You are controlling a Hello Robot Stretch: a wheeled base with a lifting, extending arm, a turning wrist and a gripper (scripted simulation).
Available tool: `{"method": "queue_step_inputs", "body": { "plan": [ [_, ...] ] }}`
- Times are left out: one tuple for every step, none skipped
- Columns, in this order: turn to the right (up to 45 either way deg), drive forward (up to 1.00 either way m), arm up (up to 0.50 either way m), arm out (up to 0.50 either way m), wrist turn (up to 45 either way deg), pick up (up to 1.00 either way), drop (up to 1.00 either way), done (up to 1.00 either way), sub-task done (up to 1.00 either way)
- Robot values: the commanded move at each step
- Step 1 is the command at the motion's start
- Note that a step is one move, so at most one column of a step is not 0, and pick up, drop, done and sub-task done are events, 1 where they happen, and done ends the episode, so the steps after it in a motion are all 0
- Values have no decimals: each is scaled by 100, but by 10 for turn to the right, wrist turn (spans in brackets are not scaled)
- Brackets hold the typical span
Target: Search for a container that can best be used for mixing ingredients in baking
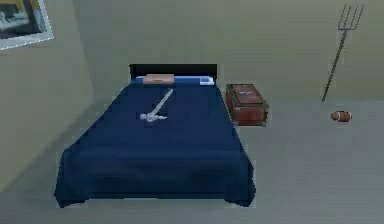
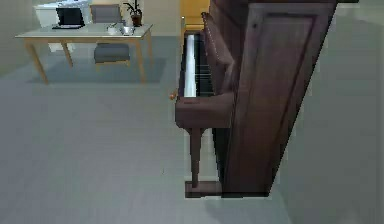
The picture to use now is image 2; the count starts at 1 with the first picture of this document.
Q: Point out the grey upholstered chair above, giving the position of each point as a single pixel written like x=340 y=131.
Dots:
x=110 y=51

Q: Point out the potted house plant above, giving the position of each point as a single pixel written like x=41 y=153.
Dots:
x=136 y=15

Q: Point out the black laptop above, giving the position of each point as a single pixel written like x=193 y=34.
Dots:
x=70 y=17

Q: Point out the white bowl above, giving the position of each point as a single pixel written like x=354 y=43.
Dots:
x=112 y=29

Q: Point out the small orange ball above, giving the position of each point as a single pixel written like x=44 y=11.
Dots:
x=172 y=96

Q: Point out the brown upright piano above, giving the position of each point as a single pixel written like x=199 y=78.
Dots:
x=266 y=100

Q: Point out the silver metal bowl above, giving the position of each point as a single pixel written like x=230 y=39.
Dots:
x=127 y=30

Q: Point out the light wooden table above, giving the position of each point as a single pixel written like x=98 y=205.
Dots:
x=86 y=33

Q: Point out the white cabinet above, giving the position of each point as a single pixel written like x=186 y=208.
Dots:
x=46 y=15

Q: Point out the orange wooden door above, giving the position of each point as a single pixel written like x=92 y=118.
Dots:
x=195 y=11

